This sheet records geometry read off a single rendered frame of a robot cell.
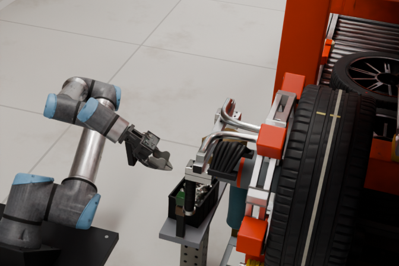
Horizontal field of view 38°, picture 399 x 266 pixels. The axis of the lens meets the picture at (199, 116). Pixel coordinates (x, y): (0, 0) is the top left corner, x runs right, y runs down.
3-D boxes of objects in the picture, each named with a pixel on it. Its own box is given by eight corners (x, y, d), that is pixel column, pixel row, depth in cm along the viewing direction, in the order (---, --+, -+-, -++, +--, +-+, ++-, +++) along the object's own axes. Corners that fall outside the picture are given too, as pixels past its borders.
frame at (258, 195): (253, 289, 190) (274, 157, 161) (234, 284, 192) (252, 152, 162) (284, 189, 234) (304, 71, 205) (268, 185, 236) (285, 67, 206)
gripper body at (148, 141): (153, 153, 196) (124, 133, 195) (143, 165, 203) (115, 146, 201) (162, 138, 202) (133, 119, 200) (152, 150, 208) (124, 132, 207)
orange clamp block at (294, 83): (300, 100, 199) (306, 75, 201) (278, 95, 201) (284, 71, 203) (300, 105, 206) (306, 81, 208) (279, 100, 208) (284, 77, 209)
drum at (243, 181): (274, 205, 196) (279, 172, 188) (214, 190, 200) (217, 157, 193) (281, 180, 207) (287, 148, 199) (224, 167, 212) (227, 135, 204)
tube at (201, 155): (255, 174, 177) (259, 146, 171) (195, 161, 181) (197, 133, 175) (266, 143, 191) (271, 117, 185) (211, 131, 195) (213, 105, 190)
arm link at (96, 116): (90, 97, 206) (90, 93, 196) (119, 116, 207) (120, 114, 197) (75, 118, 204) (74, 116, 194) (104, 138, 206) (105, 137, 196)
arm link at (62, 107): (69, 70, 270) (46, 90, 204) (95, 78, 272) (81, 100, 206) (62, 94, 272) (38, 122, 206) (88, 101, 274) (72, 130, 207)
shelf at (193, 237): (199, 249, 225) (199, 243, 224) (158, 238, 229) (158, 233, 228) (227, 183, 260) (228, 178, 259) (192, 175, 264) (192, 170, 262)
